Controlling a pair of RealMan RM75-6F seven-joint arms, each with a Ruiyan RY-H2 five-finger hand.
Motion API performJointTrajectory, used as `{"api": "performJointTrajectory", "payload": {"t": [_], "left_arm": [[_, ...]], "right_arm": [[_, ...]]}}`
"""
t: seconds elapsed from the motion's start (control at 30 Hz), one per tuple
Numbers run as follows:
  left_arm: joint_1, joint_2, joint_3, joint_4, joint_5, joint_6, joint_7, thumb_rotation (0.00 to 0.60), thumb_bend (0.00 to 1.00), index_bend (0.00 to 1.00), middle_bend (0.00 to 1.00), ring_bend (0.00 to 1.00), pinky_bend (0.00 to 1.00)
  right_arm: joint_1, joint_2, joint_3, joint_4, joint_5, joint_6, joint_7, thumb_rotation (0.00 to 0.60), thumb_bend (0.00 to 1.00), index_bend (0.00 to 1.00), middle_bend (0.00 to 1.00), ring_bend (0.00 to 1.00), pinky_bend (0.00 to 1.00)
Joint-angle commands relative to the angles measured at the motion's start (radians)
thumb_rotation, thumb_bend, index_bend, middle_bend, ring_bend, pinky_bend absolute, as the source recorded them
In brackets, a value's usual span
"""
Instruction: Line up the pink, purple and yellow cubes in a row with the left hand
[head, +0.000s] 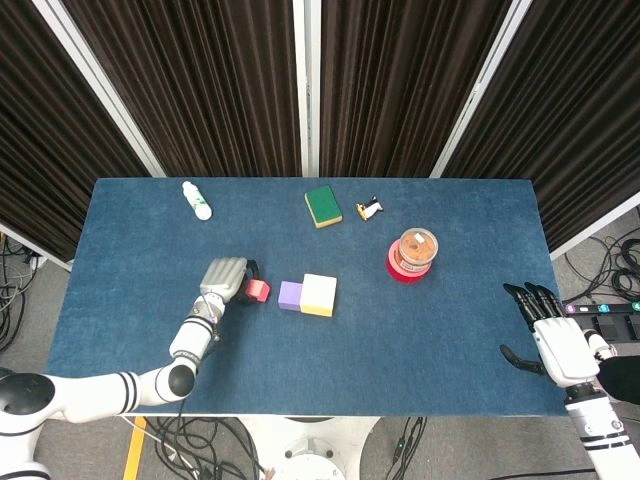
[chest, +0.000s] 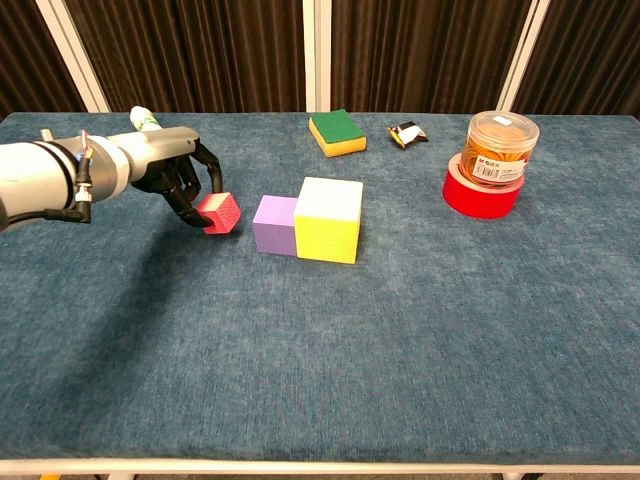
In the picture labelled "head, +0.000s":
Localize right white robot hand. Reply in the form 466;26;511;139
498;281;601;389

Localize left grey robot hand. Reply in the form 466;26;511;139
198;256;262;306

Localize small red cube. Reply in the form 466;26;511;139
245;278;272;305

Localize purple cube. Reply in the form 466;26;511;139
277;280;305;312

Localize large yellow cube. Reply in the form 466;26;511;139
299;272;338;319

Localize black sleeved forearm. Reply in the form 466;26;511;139
594;349;640;404

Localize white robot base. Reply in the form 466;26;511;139
234;415;381;480

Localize white bottle green label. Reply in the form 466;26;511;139
181;180;214;222

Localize green yellow sponge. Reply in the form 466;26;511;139
303;184;345;230

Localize black white snack packet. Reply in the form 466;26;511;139
355;196;385;222

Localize blue fabric table cover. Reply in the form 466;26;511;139
33;177;589;419

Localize red tape roll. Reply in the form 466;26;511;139
385;238;432;285

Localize clear jar of rubber bands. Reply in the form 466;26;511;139
395;227;440;270

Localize dark pleated partition panel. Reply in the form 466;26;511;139
439;0;640;254
319;0;512;179
0;0;154;264
62;0;303;179

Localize yellow floor tape strip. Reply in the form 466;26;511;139
122;417;149;480

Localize tangled black floor cables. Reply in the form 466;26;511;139
0;234;41;354
554;204;640;306
144;415;269;480
389;417;427;476

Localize black floor cable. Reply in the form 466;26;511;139
502;465;601;480

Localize white partition base rail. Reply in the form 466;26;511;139
549;192;640;261
0;223;75;273

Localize white partition post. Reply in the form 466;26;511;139
292;0;322;179
428;0;534;180
32;0;167;179

